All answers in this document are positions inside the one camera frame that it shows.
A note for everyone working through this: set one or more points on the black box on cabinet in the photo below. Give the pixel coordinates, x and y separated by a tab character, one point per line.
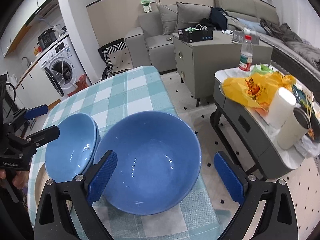
191	36

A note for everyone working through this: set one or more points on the white paper roll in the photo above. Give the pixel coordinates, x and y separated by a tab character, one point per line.
280	108

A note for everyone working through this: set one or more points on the grey sofa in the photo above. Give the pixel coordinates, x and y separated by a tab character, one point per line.
150	44

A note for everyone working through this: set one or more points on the black pressure cooker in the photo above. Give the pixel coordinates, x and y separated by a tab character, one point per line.
47	38

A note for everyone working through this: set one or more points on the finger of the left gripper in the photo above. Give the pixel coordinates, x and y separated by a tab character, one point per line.
18	118
44	136

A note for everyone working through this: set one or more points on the teal checkered tablecloth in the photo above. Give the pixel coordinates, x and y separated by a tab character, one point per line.
109	101

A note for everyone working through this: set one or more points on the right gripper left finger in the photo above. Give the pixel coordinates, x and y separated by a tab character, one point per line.
93	182

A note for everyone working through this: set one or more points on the black patterned chair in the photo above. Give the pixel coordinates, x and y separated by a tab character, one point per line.
116	57

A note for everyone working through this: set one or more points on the plastic water bottle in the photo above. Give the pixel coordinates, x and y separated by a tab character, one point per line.
246	54

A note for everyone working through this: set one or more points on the yellow plastic bag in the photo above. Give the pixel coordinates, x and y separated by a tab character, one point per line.
256	91

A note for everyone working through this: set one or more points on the grey coffee table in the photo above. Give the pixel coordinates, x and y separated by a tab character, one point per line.
269	159

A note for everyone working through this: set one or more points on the grey side cabinet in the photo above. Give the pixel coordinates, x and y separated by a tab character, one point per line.
198	62

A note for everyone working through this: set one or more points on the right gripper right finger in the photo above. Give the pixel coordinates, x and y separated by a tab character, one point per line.
233	177

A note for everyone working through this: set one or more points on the left hand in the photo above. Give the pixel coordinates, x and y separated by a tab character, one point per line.
19	181

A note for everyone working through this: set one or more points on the grey blanket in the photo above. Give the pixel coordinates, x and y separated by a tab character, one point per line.
293	41

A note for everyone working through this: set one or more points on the grey cushion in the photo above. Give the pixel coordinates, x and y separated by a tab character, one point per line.
189	14

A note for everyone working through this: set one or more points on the red cardboard box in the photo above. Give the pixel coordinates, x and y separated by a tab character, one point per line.
81	84

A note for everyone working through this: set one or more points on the beige lower plate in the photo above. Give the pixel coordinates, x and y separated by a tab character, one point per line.
41	179

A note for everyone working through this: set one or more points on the large blue bowl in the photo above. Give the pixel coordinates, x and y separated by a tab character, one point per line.
159	161

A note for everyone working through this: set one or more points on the white washing machine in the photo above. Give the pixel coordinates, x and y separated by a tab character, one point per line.
62	66

